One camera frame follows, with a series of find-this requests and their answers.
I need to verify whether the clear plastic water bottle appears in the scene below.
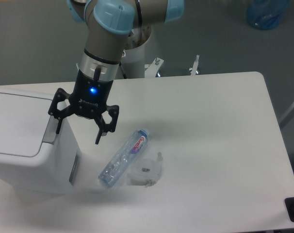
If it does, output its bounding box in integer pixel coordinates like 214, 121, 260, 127
98, 129, 149, 188

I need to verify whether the white base bracket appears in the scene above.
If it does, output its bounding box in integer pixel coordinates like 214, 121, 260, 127
189, 54, 200, 76
145, 57, 164, 78

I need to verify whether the white push-top trash can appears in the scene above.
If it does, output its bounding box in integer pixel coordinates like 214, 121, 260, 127
0, 87, 80, 194

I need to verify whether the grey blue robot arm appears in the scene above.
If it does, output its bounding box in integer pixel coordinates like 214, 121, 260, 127
48, 0, 185, 144

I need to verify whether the white right base bracket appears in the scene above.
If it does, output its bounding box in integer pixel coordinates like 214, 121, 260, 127
189, 54, 200, 76

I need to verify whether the translucent plastic pump part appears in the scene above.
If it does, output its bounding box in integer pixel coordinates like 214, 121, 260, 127
128, 152, 163, 187

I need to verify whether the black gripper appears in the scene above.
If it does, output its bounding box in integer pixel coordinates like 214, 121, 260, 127
48, 69, 120, 145

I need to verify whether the white middle base bracket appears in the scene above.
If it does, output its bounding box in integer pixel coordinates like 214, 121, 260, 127
145, 57, 164, 78

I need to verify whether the black cable on pedestal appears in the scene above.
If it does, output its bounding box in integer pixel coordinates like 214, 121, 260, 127
119, 62, 128, 80

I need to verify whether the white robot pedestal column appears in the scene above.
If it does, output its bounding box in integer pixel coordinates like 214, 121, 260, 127
119, 24, 153, 80

